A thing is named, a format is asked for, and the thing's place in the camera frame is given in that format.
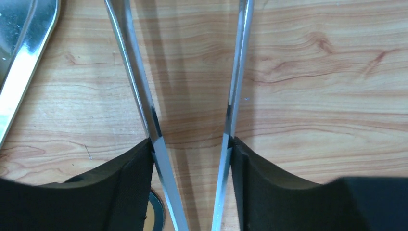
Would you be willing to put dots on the stainless steel tray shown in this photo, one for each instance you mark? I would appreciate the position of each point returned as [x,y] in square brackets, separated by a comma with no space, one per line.
[25,29]

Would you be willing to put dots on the metal tongs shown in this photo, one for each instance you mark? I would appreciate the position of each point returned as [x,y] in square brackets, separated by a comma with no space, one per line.
[122,23]

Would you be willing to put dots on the yellow bear face coaster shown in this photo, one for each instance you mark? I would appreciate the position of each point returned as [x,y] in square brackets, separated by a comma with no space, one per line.
[155,214]

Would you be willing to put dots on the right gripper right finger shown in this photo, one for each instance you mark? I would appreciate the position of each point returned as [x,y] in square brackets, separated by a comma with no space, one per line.
[270,198]

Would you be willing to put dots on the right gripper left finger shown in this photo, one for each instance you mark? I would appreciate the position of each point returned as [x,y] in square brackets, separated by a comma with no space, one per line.
[111,197]

